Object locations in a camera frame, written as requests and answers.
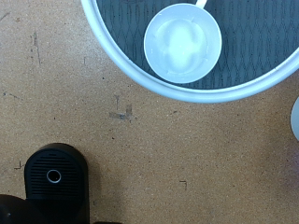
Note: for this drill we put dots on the white two-tier turntable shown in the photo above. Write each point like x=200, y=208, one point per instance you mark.
x=187, y=95

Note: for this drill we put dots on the black Keurig coffee machine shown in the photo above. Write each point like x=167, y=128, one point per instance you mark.
x=56, y=193

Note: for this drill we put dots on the white mug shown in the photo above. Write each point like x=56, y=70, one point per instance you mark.
x=182, y=43

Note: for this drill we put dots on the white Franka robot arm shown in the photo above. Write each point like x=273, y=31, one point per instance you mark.
x=296, y=119

